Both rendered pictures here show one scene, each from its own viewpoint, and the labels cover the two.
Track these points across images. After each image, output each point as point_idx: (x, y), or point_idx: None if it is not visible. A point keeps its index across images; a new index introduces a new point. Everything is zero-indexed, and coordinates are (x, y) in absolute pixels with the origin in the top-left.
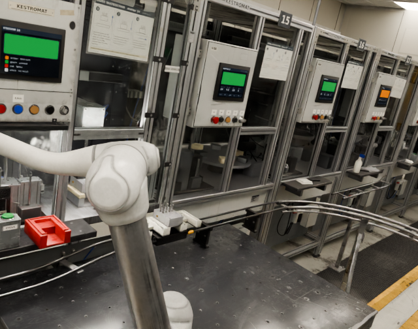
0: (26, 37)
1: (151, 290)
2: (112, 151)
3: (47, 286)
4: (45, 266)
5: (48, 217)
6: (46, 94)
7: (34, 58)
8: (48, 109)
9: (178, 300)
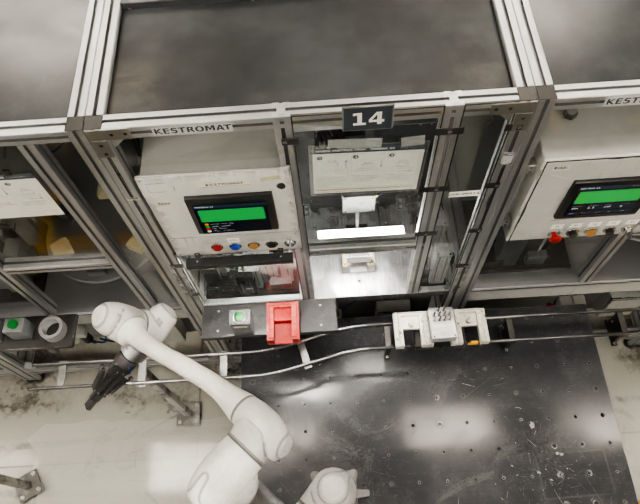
0: (222, 210)
1: None
2: (215, 465)
3: (291, 348)
4: (280, 348)
5: (289, 305)
6: (264, 234)
7: (237, 221)
8: (268, 245)
9: (334, 495)
